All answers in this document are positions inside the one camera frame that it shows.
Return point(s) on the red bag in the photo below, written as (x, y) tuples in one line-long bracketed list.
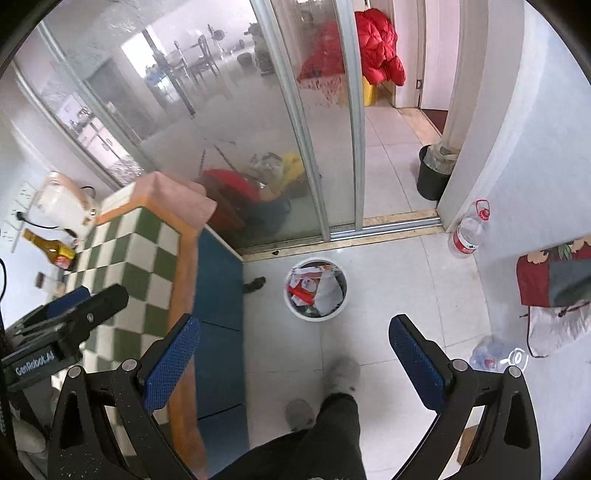
[(228, 184)]

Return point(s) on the white paper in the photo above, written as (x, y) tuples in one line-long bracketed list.
[(330, 290)]

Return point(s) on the green white checkered tablecloth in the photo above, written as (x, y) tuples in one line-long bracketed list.
[(138, 258)]

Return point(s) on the yellow bag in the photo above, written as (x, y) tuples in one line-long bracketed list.
[(292, 168)]

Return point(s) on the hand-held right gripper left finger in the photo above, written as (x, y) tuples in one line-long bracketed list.
[(173, 364)]

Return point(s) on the dark sock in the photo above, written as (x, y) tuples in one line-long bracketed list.
[(255, 285)]

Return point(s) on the yellow bin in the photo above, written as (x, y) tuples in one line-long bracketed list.
[(369, 92)]

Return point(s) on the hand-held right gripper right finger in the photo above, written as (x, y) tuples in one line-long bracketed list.
[(418, 364)]

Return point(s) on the pink cloth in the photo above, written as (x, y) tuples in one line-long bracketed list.
[(180, 198)]

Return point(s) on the red patterned cloth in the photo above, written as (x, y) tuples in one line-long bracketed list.
[(323, 60)]

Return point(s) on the white wall socket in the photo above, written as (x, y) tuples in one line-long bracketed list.
[(22, 203)]

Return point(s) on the large clear water bottle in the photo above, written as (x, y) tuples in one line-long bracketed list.
[(468, 235)]

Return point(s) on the white embroidered cloth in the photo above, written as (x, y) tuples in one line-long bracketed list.
[(558, 327)]

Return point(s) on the red padded jacket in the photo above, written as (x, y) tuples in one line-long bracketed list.
[(381, 46)]

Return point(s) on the red white garment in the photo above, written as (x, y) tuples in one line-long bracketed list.
[(302, 286)]

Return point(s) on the sliding glass door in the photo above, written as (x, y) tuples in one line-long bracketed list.
[(231, 101)]

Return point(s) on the white round waste bin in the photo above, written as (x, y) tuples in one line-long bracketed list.
[(295, 311)]

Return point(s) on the black bucket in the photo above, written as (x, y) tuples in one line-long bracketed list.
[(434, 177)]

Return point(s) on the grey slipper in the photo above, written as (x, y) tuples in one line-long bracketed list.
[(342, 374)]

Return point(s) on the amber glass bottle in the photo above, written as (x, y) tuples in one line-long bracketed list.
[(51, 247)]

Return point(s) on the person's dark trouser leg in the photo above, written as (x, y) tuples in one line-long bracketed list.
[(318, 443)]

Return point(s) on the white plastic kettle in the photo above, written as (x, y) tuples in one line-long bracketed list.
[(60, 205)]

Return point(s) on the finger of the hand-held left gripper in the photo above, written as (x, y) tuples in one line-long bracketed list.
[(104, 304), (69, 300)]

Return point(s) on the clear plastic bottle blue label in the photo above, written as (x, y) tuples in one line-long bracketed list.
[(491, 355)]

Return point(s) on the small glass jar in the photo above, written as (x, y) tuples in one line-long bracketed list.
[(48, 281)]

